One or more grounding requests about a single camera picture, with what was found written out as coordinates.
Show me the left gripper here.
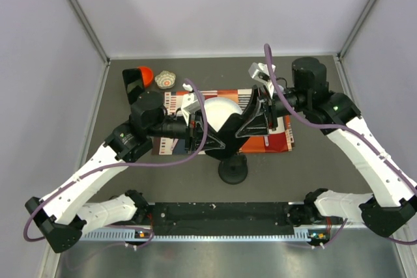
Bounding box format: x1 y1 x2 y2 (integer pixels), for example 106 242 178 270
147 108 225 153

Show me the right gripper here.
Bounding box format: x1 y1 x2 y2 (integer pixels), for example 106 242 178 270
234 85 309 137

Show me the black clamp phone stand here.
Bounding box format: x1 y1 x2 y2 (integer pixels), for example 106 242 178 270
218 154 248 185

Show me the large black smartphone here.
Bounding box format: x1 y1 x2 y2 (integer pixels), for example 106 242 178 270
122 68 145 105

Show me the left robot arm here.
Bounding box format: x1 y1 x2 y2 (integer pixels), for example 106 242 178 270
25 92 243 253

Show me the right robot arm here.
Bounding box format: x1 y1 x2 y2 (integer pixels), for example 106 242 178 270
237 57 416 238

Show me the white plate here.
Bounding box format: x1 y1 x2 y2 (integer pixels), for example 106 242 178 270
205 97 242 132

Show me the patchwork placemat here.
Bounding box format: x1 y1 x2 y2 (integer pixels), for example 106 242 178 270
151 89 295 156

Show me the small patterned bowl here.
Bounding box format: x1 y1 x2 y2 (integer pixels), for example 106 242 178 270
154 70 176 90

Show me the orange bowl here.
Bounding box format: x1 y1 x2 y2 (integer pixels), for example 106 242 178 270
137 66 154 88

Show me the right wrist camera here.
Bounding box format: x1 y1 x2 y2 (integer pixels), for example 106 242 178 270
248 63 275 96

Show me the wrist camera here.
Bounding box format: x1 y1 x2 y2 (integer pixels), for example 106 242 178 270
180 83 202 126
248 63 275 96

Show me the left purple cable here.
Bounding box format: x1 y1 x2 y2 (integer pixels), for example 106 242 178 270
22 78 208 250

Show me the purple cable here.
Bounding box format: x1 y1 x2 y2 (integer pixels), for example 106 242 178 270
263 43 417 248
22 78 208 250

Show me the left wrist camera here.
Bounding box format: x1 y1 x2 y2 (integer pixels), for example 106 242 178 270
180 83 202 126

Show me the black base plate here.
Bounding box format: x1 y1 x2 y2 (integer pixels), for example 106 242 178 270
110 202 313 236

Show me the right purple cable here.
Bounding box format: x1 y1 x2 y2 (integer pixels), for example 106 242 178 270
263 43 417 248

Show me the slotted cable duct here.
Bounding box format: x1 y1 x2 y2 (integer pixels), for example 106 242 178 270
80 229 329 243

